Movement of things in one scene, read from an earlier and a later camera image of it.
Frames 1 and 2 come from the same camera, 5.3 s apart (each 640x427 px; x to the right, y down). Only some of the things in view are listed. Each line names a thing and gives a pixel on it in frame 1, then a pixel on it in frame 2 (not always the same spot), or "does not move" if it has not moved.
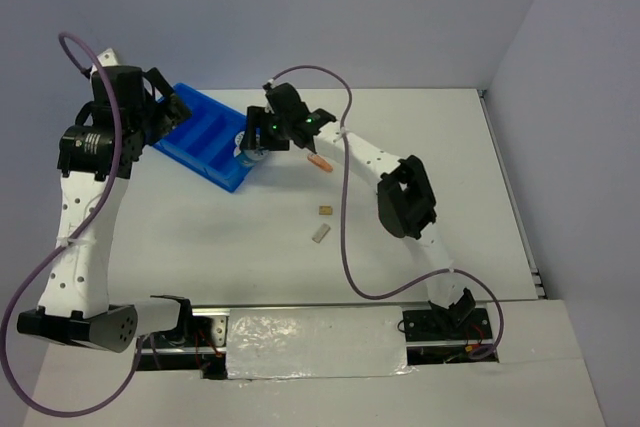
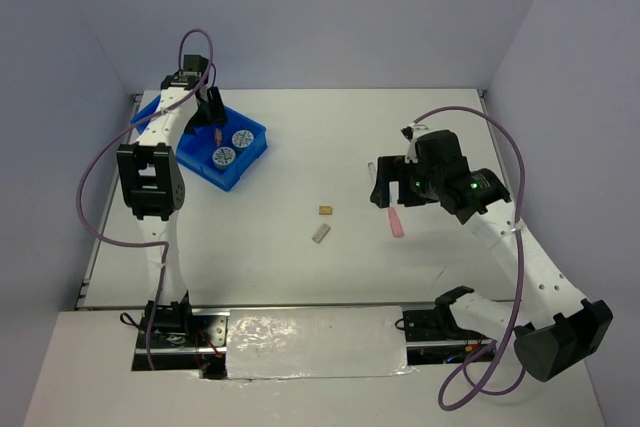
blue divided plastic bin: x=205 y=142 does not move
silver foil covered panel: x=321 y=341 does not move
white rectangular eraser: x=321 y=233 does not move
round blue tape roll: x=249 y=156 to x=223 y=157
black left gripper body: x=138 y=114 to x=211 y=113
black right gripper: x=256 y=117 to x=392 y=167
